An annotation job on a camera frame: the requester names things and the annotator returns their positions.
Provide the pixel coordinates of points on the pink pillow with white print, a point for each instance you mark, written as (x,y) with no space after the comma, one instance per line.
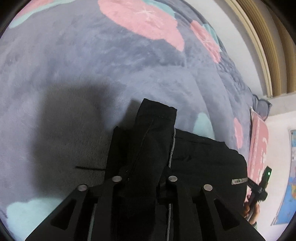
(258,147)

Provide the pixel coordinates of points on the person's right hand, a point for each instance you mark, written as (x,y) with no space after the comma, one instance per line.
(253,215)

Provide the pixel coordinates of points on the striped brown window blind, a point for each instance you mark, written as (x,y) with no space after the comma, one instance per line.
(273,42)

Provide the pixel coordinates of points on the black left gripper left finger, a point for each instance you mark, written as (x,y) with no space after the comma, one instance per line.
(84,215)

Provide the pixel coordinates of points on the black jacket with white lettering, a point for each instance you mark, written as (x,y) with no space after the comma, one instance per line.
(152,151)

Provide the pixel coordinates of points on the colourful wall map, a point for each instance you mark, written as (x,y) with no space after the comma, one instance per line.
(287,207)

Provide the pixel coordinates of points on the grey floral plush blanket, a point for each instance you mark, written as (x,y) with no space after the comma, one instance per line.
(73,70)

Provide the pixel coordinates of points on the grey cat-ear cushion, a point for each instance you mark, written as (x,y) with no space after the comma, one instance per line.
(261,106)

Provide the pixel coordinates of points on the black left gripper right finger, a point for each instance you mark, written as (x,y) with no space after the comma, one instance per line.
(202,215)

